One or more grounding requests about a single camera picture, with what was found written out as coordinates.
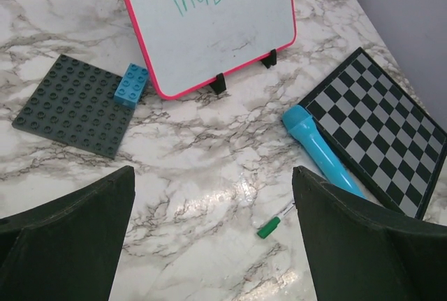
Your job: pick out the black white chessboard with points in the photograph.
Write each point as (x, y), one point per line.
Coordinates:
(379, 133)

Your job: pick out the blue lego brick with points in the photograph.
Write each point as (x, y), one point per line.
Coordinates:
(131, 86)

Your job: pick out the dark grey lego baseplate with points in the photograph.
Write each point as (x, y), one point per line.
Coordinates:
(74, 104)

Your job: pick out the pink framed whiteboard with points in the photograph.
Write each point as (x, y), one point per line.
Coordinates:
(186, 44)

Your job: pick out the white whiteboard marker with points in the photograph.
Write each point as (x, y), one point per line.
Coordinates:
(285, 210)

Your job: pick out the black whiteboard stand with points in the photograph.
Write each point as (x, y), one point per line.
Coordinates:
(218, 85)

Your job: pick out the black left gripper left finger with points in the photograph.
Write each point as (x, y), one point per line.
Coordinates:
(68, 248)

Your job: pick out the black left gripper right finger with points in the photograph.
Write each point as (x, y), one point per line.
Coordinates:
(358, 250)

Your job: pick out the green marker cap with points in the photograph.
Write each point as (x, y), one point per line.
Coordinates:
(269, 227)

